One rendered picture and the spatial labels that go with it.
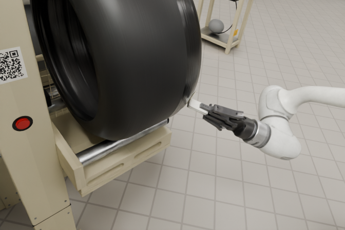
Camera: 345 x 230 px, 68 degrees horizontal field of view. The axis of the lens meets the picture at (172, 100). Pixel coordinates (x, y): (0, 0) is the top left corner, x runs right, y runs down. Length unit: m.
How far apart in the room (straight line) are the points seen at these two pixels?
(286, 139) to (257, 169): 1.19
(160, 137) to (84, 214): 0.95
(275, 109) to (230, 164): 1.14
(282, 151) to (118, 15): 0.69
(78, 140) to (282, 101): 0.75
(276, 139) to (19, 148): 0.77
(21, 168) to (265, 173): 1.71
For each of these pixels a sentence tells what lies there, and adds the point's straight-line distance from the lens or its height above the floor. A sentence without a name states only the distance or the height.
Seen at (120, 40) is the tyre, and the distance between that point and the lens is 0.52.
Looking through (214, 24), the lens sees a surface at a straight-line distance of 3.67.
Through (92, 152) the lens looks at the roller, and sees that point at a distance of 0.80.
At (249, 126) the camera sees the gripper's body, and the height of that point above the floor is 0.98.
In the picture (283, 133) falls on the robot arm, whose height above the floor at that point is 0.96.
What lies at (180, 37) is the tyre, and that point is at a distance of 0.60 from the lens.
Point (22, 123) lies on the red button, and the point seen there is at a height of 1.06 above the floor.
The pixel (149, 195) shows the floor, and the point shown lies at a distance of 1.79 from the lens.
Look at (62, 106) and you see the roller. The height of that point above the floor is 0.90.
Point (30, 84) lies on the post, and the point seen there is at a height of 1.16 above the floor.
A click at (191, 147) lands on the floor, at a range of 2.09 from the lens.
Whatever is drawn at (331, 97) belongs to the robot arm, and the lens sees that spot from 0.90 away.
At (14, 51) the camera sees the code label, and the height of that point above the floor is 1.25.
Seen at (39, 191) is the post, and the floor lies 0.78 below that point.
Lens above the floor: 1.53
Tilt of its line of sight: 38 degrees down
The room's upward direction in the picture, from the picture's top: 9 degrees clockwise
